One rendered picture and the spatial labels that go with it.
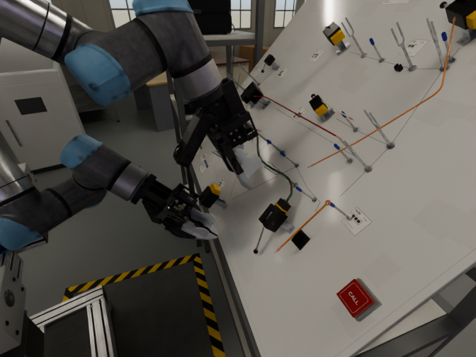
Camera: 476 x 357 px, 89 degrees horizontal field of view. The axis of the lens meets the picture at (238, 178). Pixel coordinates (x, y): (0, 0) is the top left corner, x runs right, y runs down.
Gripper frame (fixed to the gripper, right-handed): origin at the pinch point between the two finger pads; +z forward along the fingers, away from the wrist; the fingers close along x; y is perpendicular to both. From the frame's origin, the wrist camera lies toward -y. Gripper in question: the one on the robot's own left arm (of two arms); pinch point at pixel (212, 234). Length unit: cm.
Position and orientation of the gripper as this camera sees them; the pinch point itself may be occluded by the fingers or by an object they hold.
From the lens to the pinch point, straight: 61.3
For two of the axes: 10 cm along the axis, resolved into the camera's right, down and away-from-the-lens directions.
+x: 3.3, -7.5, 5.7
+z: 7.9, 5.5, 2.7
